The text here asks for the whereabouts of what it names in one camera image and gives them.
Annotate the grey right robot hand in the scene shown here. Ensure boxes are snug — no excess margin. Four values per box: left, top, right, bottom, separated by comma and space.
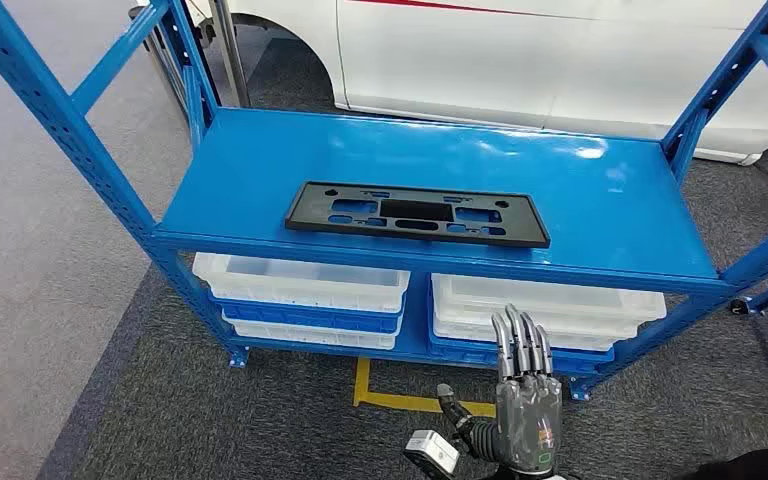
436, 303, 564, 478

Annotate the black plastic plate part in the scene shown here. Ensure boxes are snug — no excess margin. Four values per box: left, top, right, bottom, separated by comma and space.
284, 181, 552, 250

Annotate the blue metal shelf rack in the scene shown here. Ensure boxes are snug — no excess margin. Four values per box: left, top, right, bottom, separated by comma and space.
0, 0, 768, 405

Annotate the blue plastic crate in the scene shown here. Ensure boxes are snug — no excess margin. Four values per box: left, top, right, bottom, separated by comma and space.
210, 294, 405, 336
427, 291, 616, 376

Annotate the white plastic crate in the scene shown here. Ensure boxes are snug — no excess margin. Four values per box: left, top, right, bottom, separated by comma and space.
432, 307, 640, 340
222, 312, 402, 351
430, 273, 668, 324
433, 327, 617, 352
192, 252, 412, 315

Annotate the yellow floor tape square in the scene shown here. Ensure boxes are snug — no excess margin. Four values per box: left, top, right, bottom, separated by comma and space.
352, 357, 497, 419

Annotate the white car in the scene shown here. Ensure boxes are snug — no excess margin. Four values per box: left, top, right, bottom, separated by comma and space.
135, 0, 768, 167

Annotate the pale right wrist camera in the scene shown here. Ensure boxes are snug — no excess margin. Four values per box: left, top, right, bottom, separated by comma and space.
403, 430, 461, 480

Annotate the chrome stanchion post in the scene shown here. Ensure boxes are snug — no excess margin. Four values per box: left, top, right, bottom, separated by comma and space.
208, 0, 251, 109

